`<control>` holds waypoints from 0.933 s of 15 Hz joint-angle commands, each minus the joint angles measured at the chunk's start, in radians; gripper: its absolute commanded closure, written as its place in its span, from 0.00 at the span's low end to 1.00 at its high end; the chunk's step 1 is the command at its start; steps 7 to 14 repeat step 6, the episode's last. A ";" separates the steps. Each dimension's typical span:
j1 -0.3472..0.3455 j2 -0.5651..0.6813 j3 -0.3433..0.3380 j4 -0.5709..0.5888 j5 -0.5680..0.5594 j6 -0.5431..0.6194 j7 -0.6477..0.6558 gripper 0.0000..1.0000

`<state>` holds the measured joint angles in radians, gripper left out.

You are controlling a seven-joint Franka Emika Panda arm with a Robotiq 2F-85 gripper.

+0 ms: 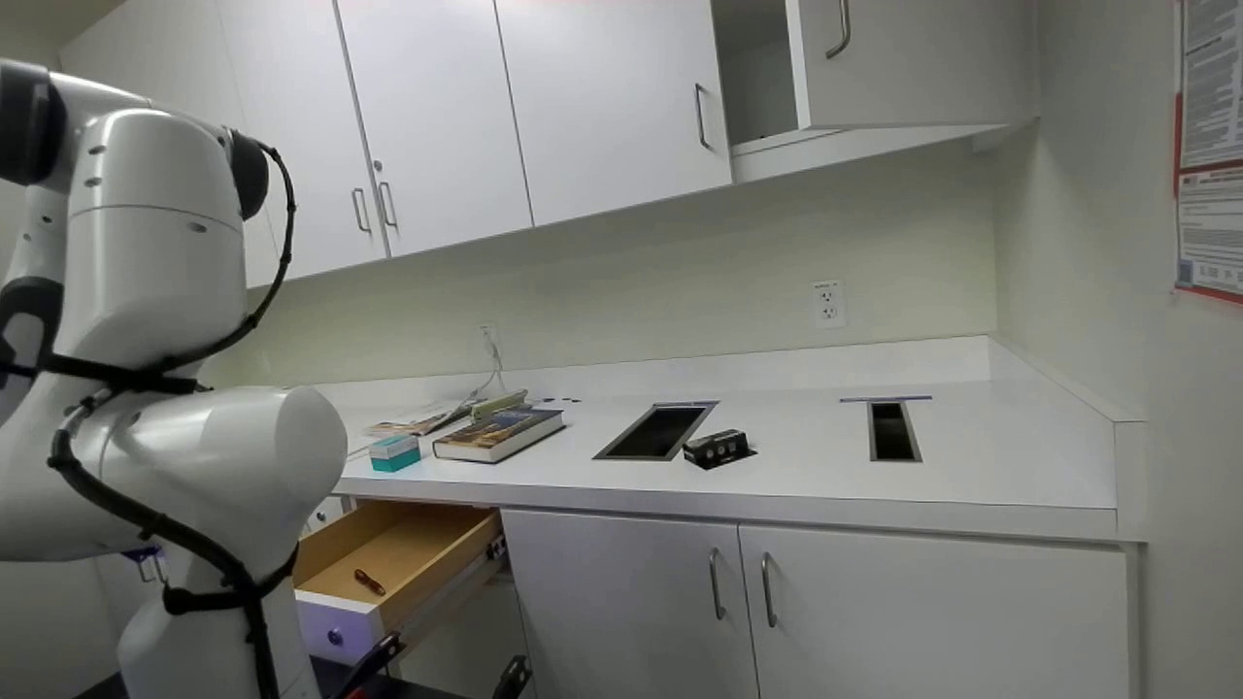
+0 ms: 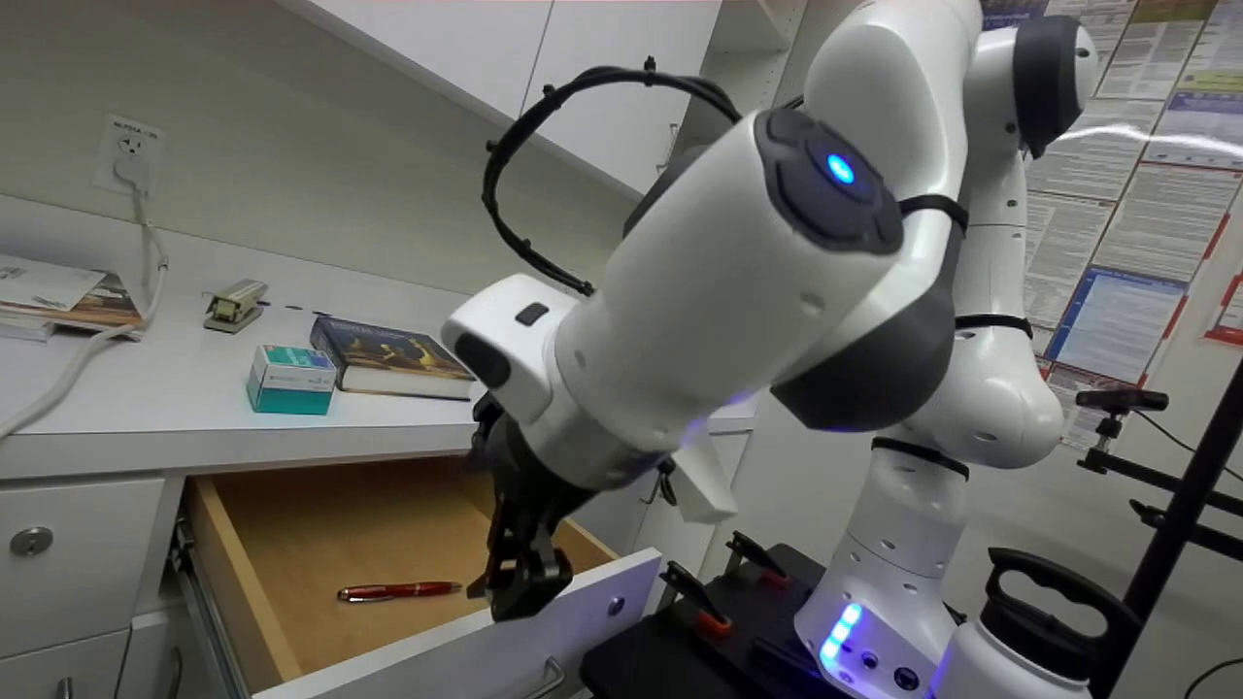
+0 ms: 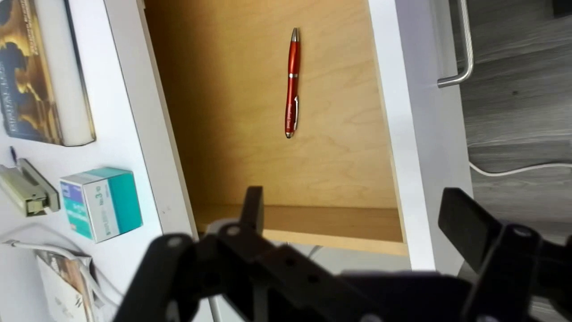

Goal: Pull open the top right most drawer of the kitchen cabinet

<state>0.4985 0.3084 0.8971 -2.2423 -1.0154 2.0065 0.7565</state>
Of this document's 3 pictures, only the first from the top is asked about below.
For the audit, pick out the small black device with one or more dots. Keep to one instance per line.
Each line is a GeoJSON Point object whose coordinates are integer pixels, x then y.
{"type": "Point", "coordinates": [717, 446]}

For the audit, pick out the teal small box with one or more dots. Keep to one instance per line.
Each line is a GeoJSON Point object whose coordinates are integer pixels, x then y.
{"type": "Point", "coordinates": [392, 450]}

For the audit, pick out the white cabinet drawer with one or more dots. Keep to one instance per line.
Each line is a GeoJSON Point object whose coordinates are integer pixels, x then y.
{"type": "Point", "coordinates": [388, 550]}

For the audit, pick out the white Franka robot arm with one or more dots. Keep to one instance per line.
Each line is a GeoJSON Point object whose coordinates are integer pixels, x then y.
{"type": "Point", "coordinates": [158, 234]}

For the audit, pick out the open white upper cabinet door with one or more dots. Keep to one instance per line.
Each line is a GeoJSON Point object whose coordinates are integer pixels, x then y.
{"type": "Point", "coordinates": [916, 64]}

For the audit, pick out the white lower cabinet door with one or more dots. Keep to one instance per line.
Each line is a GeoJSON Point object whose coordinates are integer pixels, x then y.
{"type": "Point", "coordinates": [460, 646]}
{"type": "Point", "coordinates": [934, 621]}
{"type": "Point", "coordinates": [608, 606]}

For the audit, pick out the narrow rectangular countertop opening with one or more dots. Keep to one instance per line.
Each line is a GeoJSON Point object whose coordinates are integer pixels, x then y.
{"type": "Point", "coordinates": [893, 429]}

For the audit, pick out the white text wall poster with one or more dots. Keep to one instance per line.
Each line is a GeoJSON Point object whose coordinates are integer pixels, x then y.
{"type": "Point", "coordinates": [1213, 77]}

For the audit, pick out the dark hardcover book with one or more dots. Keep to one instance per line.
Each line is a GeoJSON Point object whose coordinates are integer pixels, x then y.
{"type": "Point", "coordinates": [498, 433]}

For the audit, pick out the red bordered text poster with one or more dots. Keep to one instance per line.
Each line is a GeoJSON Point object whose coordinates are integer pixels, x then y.
{"type": "Point", "coordinates": [1213, 228]}

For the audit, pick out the white wall outlet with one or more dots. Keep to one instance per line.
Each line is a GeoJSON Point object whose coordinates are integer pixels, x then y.
{"type": "Point", "coordinates": [826, 304]}

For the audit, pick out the black red clamp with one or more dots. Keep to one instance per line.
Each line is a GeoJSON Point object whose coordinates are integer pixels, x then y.
{"type": "Point", "coordinates": [379, 664]}
{"type": "Point", "coordinates": [515, 677]}

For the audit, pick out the open white upper cabinet shelf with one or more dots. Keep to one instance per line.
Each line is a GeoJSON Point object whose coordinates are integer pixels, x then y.
{"type": "Point", "coordinates": [758, 77]}

